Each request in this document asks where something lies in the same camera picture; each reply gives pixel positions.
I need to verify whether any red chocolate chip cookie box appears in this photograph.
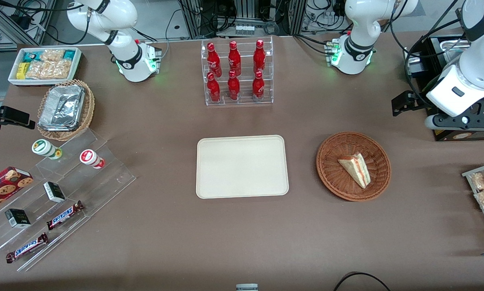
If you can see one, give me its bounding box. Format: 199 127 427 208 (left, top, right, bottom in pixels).
0 167 34 215

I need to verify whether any metal wire rack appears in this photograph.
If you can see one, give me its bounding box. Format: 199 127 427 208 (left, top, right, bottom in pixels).
462 161 484 247

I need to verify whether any clear cracker bag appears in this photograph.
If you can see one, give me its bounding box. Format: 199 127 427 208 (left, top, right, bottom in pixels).
40 49 65 62
26 61 72 80

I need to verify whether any grey box with green light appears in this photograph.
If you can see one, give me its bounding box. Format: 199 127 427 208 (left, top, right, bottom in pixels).
404 46 428 79

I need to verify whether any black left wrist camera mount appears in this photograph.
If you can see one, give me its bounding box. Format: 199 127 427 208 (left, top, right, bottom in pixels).
424 114 484 131

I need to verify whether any clear acrylic stepped display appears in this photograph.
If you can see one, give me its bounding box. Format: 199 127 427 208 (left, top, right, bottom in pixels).
0 129 137 272

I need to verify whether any light wicker basket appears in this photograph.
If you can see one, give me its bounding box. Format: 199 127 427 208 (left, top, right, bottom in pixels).
37 80 95 141

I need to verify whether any black floor cable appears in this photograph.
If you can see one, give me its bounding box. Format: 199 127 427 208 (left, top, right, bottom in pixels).
333 272 392 291

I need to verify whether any red cola bottle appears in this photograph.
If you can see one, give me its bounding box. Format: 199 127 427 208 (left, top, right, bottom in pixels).
253 40 266 74
207 72 221 102
228 41 242 76
252 71 265 101
207 42 222 78
227 70 240 101

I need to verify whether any green lid yogurt cup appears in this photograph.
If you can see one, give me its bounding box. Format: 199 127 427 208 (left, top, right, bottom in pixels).
32 139 63 160

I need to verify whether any cream plastic tray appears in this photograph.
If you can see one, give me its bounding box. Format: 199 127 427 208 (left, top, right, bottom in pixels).
196 135 289 199

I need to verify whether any triangular sandwich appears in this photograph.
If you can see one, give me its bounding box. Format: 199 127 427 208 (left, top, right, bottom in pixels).
338 152 371 189

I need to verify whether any stainless steel pan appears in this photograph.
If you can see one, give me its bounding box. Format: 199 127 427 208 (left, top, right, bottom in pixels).
434 36 469 53

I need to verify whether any black food warmer cabinet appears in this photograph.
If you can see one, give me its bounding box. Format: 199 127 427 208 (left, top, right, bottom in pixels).
404 34 484 142

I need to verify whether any Snickers chocolate bar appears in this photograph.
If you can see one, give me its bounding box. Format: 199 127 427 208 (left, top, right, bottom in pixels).
47 201 84 230
6 233 48 264

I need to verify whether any white plastic snack bin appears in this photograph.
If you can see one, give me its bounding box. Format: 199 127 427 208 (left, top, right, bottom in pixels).
8 47 83 86

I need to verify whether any clear acrylic bottle rack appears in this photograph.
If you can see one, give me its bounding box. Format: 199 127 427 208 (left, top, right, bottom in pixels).
202 36 274 106

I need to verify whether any red lid yogurt cup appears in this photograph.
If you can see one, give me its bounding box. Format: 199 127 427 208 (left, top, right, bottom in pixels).
80 150 105 169

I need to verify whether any aluminium foil tray stack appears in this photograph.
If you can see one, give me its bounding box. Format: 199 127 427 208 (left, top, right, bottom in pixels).
39 85 85 132

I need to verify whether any brown wicker basket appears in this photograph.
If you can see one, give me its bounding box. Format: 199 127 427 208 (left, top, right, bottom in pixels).
316 132 391 202

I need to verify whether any aluminium frame rack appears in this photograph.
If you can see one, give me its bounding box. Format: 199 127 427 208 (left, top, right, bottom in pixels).
0 0 57 51

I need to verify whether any small black carton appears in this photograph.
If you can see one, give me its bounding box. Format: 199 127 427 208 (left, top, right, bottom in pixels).
43 182 66 203
5 209 31 229

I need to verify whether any aluminium frame with cables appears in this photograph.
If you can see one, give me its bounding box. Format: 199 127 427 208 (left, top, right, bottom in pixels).
177 0 307 39

